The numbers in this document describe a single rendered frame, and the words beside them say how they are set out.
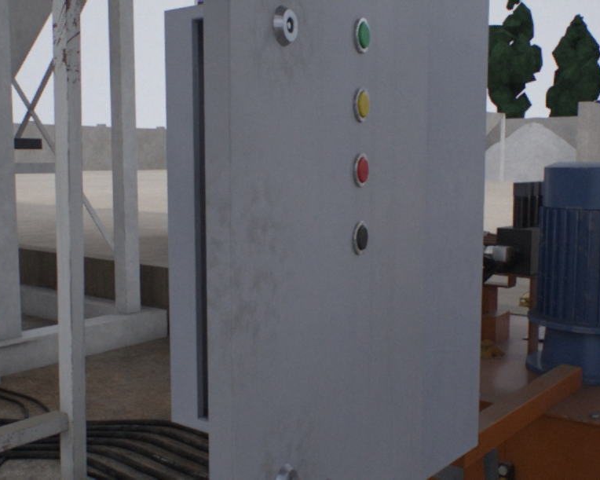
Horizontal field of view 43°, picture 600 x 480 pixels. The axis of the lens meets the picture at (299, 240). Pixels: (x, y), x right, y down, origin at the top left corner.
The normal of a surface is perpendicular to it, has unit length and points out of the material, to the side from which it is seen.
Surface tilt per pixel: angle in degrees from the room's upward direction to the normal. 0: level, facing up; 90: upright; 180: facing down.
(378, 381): 90
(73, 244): 93
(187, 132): 90
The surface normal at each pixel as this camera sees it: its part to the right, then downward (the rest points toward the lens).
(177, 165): -0.62, 0.08
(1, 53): 0.78, 0.07
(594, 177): -0.42, 0.10
